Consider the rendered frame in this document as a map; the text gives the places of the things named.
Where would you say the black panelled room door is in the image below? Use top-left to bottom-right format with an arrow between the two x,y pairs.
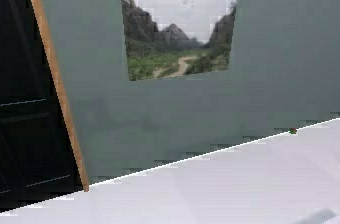
0,0 -> 90,219

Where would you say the mountain landscape wall picture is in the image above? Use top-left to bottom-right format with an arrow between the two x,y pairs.
121,0 -> 238,82

